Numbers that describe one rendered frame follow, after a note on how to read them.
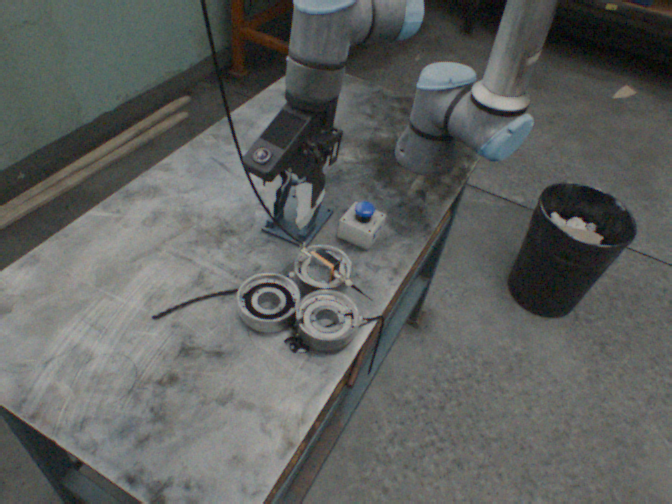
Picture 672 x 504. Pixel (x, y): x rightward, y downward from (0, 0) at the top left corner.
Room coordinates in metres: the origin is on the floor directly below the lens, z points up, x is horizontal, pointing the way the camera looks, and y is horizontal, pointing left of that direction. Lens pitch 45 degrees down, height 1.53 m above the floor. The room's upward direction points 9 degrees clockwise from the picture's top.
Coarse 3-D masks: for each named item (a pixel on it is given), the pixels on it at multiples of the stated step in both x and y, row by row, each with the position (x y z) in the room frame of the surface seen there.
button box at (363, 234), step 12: (348, 216) 0.78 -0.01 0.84; (360, 216) 0.78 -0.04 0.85; (372, 216) 0.79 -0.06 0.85; (384, 216) 0.80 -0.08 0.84; (348, 228) 0.76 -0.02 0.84; (360, 228) 0.75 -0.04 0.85; (372, 228) 0.76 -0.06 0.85; (348, 240) 0.76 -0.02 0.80; (360, 240) 0.75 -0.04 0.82; (372, 240) 0.76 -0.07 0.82
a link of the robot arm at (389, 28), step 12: (372, 0) 0.68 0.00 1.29; (384, 0) 0.69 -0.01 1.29; (396, 0) 0.71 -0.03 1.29; (408, 0) 0.72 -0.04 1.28; (420, 0) 0.74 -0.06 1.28; (372, 12) 0.67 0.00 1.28; (384, 12) 0.68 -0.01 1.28; (396, 12) 0.70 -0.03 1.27; (408, 12) 0.71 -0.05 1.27; (420, 12) 0.73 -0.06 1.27; (372, 24) 0.67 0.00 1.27; (384, 24) 0.68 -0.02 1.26; (396, 24) 0.70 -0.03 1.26; (408, 24) 0.72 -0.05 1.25; (420, 24) 0.74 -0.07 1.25; (372, 36) 0.67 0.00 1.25; (384, 36) 0.69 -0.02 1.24; (396, 36) 0.71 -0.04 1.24; (408, 36) 0.73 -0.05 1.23
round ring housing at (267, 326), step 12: (252, 276) 0.59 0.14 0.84; (264, 276) 0.60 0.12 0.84; (276, 276) 0.61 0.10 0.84; (240, 288) 0.56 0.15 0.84; (264, 288) 0.58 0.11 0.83; (288, 288) 0.59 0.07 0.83; (240, 300) 0.55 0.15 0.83; (252, 300) 0.55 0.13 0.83; (264, 300) 0.57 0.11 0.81; (276, 300) 0.57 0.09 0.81; (240, 312) 0.52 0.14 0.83; (264, 312) 0.53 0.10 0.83; (276, 312) 0.53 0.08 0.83; (288, 312) 0.54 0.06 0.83; (252, 324) 0.51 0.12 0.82; (264, 324) 0.51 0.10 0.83; (276, 324) 0.51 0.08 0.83; (288, 324) 0.52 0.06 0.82
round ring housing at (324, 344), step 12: (312, 300) 0.57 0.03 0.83; (336, 300) 0.58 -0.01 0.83; (348, 300) 0.58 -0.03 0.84; (300, 312) 0.54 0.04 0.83; (312, 312) 0.55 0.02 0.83; (324, 312) 0.56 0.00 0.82; (300, 324) 0.51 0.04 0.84; (312, 324) 0.52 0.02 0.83; (336, 324) 0.55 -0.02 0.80; (300, 336) 0.50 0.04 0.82; (312, 336) 0.49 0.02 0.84; (348, 336) 0.50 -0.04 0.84; (324, 348) 0.49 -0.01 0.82; (336, 348) 0.49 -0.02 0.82
